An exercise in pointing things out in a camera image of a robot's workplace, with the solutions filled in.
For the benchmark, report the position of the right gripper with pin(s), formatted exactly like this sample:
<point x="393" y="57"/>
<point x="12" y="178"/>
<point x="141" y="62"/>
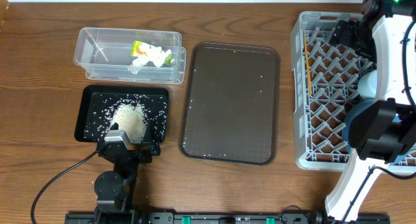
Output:
<point x="342" y="32"/>

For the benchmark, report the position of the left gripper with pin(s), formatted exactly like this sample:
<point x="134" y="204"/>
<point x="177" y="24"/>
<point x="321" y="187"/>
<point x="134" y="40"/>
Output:
<point x="140" y="153"/>

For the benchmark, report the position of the pile of rice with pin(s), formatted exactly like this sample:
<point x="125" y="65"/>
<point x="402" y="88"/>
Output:
<point x="131" y="112"/>

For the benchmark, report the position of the white light-blue small bowl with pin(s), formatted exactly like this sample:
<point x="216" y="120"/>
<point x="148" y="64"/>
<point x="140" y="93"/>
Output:
<point x="367" y="85"/>

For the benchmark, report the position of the wooden chopstick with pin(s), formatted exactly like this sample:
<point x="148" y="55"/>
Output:
<point x="307" y="64"/>

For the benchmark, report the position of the dark blue plate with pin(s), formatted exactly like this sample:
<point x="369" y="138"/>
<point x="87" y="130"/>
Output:
<point x="382" y="130"/>

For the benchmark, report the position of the white tissue top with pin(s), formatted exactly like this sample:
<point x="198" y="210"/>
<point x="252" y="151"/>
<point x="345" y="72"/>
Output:
<point x="156" y="55"/>

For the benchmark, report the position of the white tissue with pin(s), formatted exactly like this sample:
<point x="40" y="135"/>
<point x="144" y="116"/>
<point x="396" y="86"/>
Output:
<point x="156" y="55"/>
<point x="138" y="63"/>

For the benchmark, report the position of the yellow green snack wrapper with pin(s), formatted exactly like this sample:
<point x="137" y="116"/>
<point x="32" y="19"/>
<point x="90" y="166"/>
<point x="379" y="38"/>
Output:
<point x="135" y="52"/>

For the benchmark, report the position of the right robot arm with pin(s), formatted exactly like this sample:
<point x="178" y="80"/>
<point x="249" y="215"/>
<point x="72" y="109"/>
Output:
<point x="391" y="24"/>

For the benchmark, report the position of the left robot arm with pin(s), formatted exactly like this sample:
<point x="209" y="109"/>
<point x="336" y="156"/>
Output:
<point x="115" y="188"/>

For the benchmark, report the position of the black waste tray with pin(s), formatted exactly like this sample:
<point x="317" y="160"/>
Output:
<point x="90" y="90"/>

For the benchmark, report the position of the grey dishwasher rack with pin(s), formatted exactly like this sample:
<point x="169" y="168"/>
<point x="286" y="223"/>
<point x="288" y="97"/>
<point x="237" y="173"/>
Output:
<point x="319" y="119"/>

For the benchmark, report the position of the clear plastic bin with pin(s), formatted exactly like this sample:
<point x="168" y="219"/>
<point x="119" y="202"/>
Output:
<point x="105" y="54"/>

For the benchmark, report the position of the dark brown serving tray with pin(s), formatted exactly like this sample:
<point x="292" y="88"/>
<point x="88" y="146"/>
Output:
<point x="232" y="105"/>

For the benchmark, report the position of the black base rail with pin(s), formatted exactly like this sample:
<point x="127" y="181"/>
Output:
<point x="170" y="218"/>

